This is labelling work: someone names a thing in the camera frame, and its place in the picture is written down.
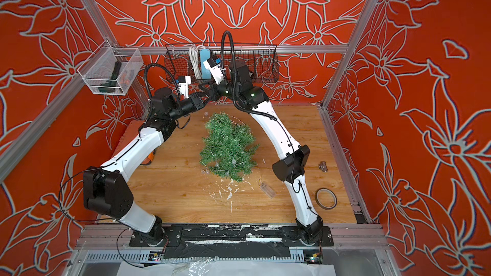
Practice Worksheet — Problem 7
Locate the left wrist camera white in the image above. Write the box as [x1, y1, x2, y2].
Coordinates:
[178, 75, 192, 99]

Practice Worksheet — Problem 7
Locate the small green christmas tree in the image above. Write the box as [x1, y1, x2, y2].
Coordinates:
[199, 112, 260, 183]

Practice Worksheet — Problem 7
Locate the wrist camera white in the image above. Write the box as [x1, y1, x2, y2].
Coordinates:
[203, 56, 225, 84]
[178, 75, 192, 99]

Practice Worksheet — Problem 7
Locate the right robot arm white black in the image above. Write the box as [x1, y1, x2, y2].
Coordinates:
[204, 31, 323, 245]

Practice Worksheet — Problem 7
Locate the light blue box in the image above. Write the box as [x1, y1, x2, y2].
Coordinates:
[199, 48, 212, 79]

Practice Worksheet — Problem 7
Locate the clear battery pack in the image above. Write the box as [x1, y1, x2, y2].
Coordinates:
[260, 182, 276, 199]

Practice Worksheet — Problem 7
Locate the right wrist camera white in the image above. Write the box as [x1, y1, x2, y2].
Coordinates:
[203, 56, 225, 84]

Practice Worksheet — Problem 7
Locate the tape roll ring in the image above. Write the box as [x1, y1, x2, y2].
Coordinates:
[315, 187, 338, 210]

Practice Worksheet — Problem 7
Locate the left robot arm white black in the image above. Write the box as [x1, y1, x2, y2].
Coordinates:
[83, 77, 210, 246]

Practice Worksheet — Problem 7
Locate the clear acrylic wall bin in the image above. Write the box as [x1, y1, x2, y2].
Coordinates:
[77, 41, 143, 96]

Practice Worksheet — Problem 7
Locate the dark green handled tool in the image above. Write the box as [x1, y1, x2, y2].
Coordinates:
[98, 61, 121, 93]

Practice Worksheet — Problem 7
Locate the orange plastic tool case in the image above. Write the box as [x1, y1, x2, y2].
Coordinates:
[112, 120, 162, 167]

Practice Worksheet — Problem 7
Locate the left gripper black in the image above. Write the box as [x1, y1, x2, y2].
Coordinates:
[168, 93, 212, 122]

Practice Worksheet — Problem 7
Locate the black wire wall basket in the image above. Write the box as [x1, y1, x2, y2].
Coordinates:
[164, 42, 279, 84]

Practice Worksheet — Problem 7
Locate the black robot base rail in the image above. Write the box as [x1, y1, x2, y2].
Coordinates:
[129, 223, 334, 248]

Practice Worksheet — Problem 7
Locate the white coiled cable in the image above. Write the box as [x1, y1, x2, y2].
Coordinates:
[188, 45, 203, 81]

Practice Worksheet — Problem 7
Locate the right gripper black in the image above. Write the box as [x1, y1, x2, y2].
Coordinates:
[198, 78, 243, 103]

